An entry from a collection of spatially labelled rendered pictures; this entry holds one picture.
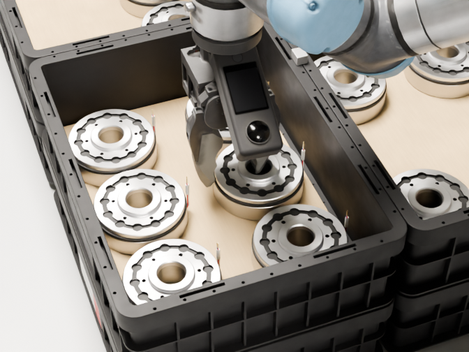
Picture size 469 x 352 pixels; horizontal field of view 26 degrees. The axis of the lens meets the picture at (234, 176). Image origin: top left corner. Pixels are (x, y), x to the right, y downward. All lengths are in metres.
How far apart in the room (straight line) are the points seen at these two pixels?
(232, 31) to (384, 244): 0.25
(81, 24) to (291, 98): 0.36
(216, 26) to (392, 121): 0.36
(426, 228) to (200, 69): 0.29
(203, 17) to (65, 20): 0.47
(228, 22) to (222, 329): 0.30
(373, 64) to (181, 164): 0.31
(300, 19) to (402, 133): 0.43
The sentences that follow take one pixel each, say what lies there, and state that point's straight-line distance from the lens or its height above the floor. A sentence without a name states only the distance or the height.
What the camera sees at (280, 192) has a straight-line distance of 1.13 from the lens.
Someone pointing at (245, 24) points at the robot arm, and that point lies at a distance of 0.99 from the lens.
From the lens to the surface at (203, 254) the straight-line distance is 1.08.
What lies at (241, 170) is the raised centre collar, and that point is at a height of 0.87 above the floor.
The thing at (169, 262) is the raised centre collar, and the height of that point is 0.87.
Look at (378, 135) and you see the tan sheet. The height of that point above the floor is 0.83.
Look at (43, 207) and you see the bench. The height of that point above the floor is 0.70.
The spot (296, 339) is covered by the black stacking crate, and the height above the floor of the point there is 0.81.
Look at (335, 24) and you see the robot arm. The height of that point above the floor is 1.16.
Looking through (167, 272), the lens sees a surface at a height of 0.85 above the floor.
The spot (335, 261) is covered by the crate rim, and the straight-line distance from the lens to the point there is 0.99.
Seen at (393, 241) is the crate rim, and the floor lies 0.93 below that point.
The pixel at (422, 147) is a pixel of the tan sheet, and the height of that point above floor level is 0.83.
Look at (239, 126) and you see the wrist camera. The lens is 1.00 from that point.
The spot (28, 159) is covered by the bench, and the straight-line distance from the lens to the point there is 1.43.
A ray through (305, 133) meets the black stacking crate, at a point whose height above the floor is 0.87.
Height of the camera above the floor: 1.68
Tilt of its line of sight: 46 degrees down
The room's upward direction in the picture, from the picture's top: straight up
